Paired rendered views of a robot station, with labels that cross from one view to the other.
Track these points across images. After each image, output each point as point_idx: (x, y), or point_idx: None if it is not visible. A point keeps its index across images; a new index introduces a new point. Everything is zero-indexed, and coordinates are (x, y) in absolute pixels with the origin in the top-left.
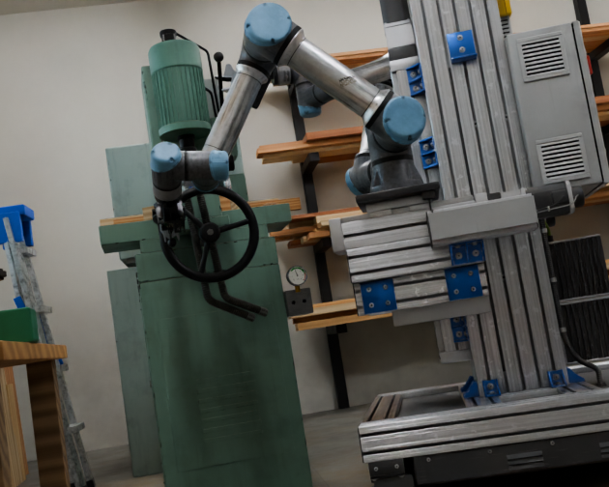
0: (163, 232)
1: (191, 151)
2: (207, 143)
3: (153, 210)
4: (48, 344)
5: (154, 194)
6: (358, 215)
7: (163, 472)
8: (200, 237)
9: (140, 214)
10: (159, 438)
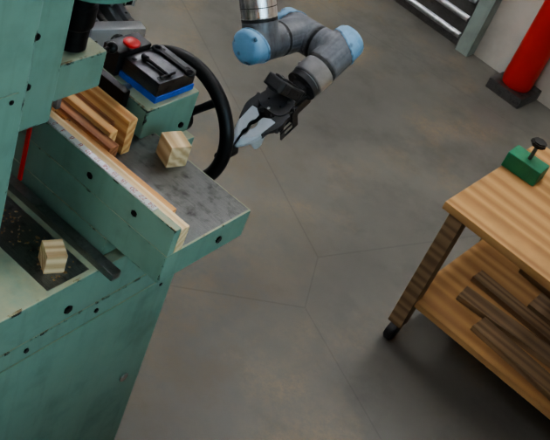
0: (264, 137)
1: (319, 24)
2: (276, 2)
3: (288, 116)
4: (483, 177)
5: (320, 92)
6: (126, 9)
7: (114, 437)
8: (188, 127)
9: (120, 175)
10: (125, 409)
